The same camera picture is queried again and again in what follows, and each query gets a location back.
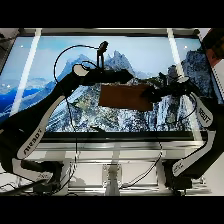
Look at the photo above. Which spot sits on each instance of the brown garment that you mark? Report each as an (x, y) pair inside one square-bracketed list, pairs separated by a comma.
[(125, 97)]

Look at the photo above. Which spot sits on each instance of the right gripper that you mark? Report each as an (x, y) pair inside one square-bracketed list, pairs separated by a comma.
[(152, 94)]

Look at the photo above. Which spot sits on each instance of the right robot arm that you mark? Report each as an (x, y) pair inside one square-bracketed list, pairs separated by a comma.
[(203, 116)]

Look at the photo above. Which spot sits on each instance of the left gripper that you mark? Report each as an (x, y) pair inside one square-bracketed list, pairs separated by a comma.
[(121, 76)]

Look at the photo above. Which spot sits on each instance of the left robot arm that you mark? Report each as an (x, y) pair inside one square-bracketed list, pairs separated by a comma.
[(36, 126)]

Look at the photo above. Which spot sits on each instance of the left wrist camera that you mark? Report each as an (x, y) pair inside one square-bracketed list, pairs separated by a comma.
[(102, 46)]

